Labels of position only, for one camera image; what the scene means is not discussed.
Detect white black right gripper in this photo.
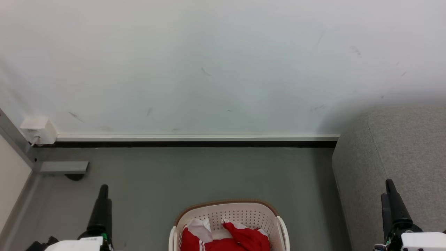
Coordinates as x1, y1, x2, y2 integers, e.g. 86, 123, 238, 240
380, 179, 446, 251

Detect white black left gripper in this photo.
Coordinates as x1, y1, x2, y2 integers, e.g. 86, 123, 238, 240
45, 184, 115, 251

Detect red and white garment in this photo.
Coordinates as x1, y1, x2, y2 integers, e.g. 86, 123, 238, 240
180, 218, 271, 251

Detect grey fabric sofa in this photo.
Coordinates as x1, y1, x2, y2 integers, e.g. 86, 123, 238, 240
332, 105, 446, 251

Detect grey metal table leg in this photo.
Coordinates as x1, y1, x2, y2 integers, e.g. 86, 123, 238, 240
0, 108, 90, 175

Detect cream partition panel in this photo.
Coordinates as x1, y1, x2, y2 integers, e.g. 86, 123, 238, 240
0, 134, 33, 234

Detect white and black baseboard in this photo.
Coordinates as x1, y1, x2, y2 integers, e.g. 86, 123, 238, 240
56, 134, 340, 149

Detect cream plastic laundry basket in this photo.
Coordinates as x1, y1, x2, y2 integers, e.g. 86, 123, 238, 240
169, 199, 290, 251

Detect white wall socket box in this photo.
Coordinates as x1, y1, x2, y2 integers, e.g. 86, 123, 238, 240
20, 117, 58, 145

